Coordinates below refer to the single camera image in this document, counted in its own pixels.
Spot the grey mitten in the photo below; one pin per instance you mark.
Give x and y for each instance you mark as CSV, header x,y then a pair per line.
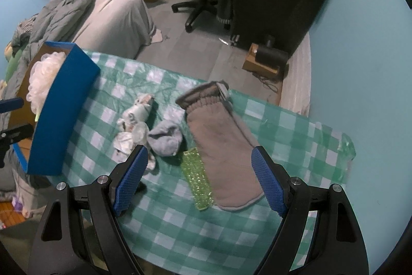
x,y
219,146

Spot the grey puffer jacket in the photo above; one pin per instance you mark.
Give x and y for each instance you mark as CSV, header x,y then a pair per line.
x,y
54,23

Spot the striped cloth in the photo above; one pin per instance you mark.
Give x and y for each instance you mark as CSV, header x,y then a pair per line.
x,y
24,28

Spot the light blue sock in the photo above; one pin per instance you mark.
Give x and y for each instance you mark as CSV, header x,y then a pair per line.
x,y
164,138

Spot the white patterned sock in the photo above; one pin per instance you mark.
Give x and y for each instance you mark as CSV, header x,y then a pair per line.
x,y
140,110

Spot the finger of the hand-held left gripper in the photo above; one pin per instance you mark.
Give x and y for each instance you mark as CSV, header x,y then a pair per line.
x,y
11,104
16,134

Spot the green checkered tablecloth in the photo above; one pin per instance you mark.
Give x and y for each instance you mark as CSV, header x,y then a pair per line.
x,y
193,230

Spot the green beaded gel tube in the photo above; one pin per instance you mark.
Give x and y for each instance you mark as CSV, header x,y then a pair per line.
x,y
198,181

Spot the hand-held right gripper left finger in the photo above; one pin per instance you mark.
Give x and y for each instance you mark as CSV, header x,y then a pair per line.
x,y
128,184

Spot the blue cardboard box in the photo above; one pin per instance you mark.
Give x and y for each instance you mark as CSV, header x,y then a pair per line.
x,y
61,107

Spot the white cloth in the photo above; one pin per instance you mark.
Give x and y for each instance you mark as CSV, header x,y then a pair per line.
x,y
125,141

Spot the black cylindrical device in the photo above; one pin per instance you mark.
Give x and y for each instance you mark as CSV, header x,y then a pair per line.
x,y
272,56

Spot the small lime green item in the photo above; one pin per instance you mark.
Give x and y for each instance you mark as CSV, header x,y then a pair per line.
x,y
37,117

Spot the small cardboard box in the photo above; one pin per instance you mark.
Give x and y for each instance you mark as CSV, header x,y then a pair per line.
x,y
254,64

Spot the pile of clothes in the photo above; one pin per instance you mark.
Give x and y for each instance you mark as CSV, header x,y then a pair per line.
x,y
16,184

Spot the white mesh bath pouf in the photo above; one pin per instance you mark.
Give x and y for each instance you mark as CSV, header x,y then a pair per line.
x,y
43,78

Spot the bed with grey sheet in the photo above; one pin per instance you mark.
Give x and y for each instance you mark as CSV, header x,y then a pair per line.
x,y
119,20

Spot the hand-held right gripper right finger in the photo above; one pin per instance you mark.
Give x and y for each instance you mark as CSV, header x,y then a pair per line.
x,y
268,181

